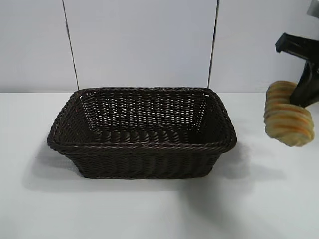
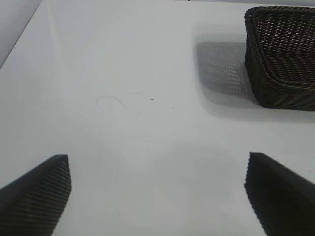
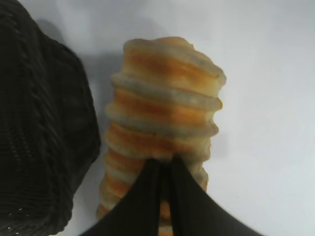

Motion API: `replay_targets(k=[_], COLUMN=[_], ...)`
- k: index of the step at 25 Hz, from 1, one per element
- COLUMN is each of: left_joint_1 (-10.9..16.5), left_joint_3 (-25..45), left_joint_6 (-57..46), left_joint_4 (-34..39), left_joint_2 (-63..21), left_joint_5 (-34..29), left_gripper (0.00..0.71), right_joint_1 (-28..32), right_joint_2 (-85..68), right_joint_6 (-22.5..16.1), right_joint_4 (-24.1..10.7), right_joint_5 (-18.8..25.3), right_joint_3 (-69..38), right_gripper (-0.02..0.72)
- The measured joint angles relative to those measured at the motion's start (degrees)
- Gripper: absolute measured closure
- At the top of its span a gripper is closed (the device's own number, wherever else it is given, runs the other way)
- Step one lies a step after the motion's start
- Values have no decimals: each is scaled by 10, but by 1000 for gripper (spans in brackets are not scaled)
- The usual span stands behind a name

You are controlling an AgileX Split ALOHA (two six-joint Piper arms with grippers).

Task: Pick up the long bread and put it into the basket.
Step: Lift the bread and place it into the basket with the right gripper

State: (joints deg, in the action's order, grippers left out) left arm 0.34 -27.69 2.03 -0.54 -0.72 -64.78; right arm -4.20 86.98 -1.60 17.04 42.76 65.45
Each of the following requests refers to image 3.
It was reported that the long ridged golden bread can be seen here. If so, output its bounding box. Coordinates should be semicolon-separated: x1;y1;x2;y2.
95;36;227;236

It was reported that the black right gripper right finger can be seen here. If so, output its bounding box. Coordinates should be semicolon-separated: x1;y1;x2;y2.
168;156;262;236

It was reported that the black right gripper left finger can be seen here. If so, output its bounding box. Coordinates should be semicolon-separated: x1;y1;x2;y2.
80;159;162;236

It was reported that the dark brown wicker basket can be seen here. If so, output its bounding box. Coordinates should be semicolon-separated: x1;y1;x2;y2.
0;0;102;236

